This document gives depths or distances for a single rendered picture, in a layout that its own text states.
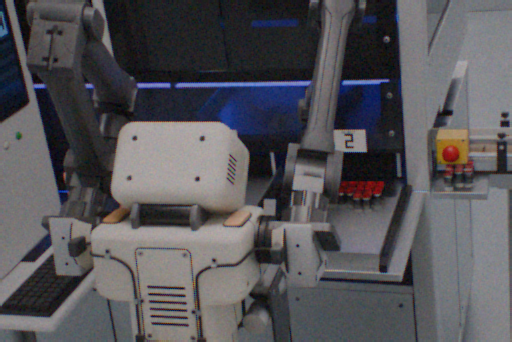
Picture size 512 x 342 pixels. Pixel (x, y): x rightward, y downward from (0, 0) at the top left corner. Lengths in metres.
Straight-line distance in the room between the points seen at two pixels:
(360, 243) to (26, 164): 0.90
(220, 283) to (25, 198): 1.07
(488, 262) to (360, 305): 1.31
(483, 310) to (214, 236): 2.14
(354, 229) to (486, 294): 1.46
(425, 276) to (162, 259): 1.11
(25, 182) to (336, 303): 0.89
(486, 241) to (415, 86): 1.77
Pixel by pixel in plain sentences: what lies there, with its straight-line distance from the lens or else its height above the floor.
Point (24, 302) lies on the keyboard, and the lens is 2.39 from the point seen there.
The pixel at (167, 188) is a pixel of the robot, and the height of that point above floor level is 1.30.
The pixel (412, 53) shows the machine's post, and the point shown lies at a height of 1.24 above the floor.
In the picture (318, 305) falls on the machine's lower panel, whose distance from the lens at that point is 2.73.
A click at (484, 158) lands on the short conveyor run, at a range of 2.56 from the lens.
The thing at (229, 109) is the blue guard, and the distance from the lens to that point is 2.52.
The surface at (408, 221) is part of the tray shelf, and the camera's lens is 2.36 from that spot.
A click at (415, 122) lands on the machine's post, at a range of 2.42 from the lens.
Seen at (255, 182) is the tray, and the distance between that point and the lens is 2.63.
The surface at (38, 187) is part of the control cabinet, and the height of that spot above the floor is 0.95.
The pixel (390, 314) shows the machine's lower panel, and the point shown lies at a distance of 2.70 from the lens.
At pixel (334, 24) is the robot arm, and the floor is 1.47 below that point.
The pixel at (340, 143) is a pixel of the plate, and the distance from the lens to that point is 2.48.
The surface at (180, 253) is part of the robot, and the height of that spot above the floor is 1.21.
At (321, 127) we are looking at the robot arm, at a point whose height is 1.32.
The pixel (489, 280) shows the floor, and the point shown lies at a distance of 3.82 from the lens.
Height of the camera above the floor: 1.98
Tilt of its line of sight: 24 degrees down
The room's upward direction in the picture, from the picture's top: 7 degrees counter-clockwise
